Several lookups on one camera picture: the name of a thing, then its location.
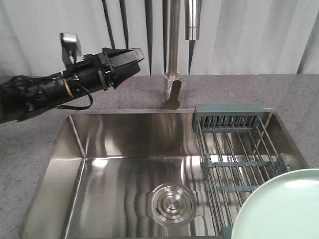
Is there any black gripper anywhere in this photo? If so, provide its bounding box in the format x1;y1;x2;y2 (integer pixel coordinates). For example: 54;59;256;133
96;48;144;90

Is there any light green plate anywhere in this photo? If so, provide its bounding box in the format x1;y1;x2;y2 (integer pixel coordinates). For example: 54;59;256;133
231;169;319;239

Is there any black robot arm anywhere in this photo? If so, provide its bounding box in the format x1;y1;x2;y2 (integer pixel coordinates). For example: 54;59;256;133
0;48;144;123

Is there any grey green dish drying rack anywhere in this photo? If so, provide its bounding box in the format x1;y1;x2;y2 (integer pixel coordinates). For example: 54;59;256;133
192;103;291;239

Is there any stainless steel faucet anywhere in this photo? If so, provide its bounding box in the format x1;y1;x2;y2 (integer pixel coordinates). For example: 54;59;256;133
162;0;202;110

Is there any stainless steel sink basin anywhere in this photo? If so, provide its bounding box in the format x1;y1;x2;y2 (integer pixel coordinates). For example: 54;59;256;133
20;109;308;239

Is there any white pleated curtain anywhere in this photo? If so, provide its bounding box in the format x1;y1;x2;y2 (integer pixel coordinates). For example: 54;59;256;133
0;0;319;76

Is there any round steel drain strainer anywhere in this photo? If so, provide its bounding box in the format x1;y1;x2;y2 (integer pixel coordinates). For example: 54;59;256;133
145;183;198;227

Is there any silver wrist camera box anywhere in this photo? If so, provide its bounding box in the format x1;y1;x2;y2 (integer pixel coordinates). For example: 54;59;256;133
60;32;82;69

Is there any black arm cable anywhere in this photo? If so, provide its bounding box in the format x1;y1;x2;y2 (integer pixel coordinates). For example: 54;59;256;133
56;89;94;111

